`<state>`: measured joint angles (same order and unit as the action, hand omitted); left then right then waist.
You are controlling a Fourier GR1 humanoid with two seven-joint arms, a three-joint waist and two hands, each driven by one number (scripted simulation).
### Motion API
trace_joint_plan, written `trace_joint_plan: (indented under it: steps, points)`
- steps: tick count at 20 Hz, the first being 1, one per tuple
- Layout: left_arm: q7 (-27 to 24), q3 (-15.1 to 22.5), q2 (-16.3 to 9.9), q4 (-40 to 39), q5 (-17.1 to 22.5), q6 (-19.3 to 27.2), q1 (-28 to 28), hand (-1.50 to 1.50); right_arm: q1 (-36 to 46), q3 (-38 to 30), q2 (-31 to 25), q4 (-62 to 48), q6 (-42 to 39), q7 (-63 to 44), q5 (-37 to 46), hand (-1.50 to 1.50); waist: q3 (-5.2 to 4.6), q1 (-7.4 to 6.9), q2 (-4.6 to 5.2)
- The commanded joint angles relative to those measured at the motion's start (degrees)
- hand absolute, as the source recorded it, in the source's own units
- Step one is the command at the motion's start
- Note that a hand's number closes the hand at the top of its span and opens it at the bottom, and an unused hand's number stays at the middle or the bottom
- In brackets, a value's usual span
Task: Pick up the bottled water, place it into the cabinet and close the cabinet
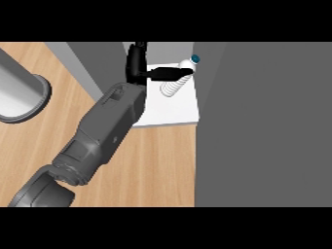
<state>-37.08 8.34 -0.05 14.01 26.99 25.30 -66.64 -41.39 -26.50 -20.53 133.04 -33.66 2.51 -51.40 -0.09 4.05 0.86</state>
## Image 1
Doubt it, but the white ribbed water bottle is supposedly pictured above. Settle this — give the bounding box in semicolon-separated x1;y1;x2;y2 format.
160;53;203;98

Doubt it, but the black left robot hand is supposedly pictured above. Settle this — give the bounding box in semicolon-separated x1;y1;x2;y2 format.
126;42;195;85

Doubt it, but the dark grey cabinet door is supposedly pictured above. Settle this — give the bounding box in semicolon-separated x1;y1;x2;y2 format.
192;42;332;208

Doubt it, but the pale grey cylindrical appliance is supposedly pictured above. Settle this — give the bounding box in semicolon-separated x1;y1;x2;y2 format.
0;42;54;125

